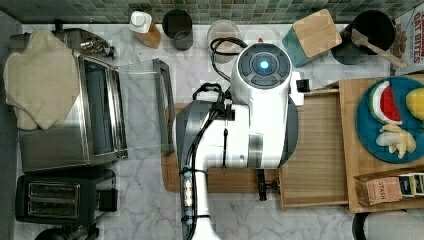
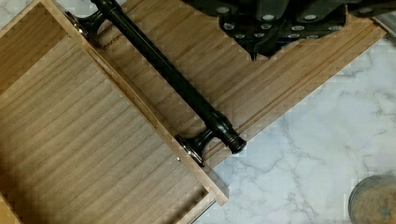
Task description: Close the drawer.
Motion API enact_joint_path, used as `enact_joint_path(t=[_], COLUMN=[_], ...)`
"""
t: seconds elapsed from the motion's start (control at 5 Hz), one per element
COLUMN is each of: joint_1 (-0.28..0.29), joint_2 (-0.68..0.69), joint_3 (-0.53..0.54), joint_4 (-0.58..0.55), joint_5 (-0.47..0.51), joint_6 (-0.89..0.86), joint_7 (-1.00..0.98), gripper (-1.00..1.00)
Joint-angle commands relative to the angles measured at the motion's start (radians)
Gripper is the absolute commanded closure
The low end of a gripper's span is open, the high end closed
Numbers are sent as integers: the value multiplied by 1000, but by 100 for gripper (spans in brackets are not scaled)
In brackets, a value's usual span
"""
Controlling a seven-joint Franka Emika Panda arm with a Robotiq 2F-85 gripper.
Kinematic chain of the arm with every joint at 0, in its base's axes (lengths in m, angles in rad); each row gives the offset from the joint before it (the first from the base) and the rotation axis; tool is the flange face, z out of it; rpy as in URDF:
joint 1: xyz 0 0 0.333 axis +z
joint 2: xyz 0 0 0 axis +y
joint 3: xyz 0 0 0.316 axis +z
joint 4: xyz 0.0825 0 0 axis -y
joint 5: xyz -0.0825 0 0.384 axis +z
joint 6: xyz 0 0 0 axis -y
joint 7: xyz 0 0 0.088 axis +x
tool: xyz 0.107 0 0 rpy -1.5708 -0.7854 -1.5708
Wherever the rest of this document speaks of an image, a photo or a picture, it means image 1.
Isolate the clear glass jar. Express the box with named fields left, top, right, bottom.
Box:
left=206, top=19, right=242, bottom=65

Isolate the white capped bottle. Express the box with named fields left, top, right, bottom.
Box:
left=129, top=11, right=161, bottom=49

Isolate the black toaster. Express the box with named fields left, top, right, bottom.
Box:
left=15, top=168, right=118, bottom=225

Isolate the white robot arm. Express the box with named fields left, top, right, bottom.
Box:
left=173, top=43, right=303, bottom=240

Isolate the watermelon slice toy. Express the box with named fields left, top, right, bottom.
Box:
left=368, top=81, right=402, bottom=125

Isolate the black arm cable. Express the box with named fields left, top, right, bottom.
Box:
left=179, top=37, right=248, bottom=240

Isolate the brown tea box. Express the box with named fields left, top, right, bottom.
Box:
left=355, top=177, right=402, bottom=206

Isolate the yellow fruit toy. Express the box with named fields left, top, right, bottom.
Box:
left=406, top=88, right=424, bottom=121

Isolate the teal box wooden lid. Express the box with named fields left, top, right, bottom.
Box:
left=282, top=9, right=342, bottom=68

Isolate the black utensil pot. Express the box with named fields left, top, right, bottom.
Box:
left=331, top=10, right=396, bottom=65

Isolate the wooden tea organizer tray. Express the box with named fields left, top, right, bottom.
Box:
left=355, top=168, right=423, bottom=201

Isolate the blue plate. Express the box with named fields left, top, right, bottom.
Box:
left=355, top=77, right=423, bottom=164

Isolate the black drawer handle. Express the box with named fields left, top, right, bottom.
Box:
left=256, top=169, right=280, bottom=201

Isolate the beige cloth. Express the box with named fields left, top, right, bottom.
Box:
left=3, top=30, right=80, bottom=130

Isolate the wooden spoon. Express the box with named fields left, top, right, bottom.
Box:
left=351, top=28, right=408, bottom=69

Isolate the wooden drawer cabinet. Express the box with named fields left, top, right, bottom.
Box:
left=336, top=74, right=423, bottom=213

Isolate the stainless toaster oven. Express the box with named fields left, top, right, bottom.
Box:
left=10, top=28, right=174, bottom=173

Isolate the cereal box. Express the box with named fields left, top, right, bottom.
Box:
left=390, top=5, right=424, bottom=76

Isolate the dark grey cup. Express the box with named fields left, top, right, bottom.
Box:
left=162, top=9, right=193, bottom=51

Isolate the pale banana toy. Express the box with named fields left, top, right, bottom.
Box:
left=376, top=124, right=417, bottom=159

